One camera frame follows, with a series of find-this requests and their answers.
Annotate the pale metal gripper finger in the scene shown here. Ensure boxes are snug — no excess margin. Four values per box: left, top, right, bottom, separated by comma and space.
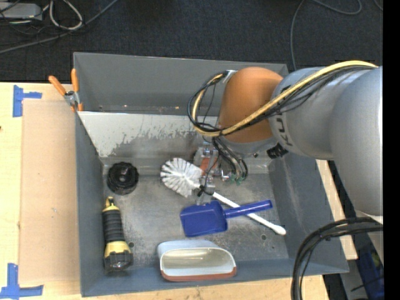
201, 175, 217, 195
196, 193, 214, 207

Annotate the white toilet brush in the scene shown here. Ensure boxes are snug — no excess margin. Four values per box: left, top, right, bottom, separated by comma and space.
159, 157, 287, 236

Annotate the blue plastic scoop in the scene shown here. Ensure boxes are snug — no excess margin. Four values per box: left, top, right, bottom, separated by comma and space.
179, 199, 273, 238

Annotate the grey metal bin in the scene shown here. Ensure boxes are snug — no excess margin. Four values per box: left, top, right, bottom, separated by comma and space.
72, 52, 350, 298

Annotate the white container with red-brown rim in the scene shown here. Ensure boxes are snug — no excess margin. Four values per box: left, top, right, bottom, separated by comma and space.
156, 239, 238, 283

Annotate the black round ribbed cap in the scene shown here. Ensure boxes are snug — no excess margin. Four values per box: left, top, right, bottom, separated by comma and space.
106, 162, 140, 196

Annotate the yellow and black flashlight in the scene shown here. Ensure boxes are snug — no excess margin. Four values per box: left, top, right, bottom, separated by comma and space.
101, 196, 134, 273

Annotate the brown cardboard board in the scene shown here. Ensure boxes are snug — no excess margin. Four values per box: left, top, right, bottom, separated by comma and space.
17, 99, 84, 289

